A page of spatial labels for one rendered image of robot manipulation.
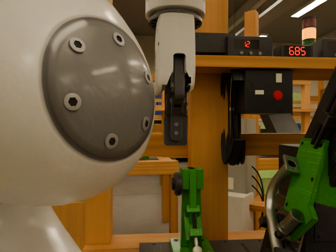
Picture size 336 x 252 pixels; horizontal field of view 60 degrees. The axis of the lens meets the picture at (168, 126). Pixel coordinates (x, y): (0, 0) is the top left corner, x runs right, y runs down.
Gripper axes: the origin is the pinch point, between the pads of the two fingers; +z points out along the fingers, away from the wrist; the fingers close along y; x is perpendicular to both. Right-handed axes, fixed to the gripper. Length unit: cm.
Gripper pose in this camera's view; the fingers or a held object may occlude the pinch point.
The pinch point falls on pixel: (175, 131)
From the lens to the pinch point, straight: 41.0
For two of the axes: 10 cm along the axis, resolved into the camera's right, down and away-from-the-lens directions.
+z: 0.0, 10.0, 0.0
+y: 0.8, 0.0, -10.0
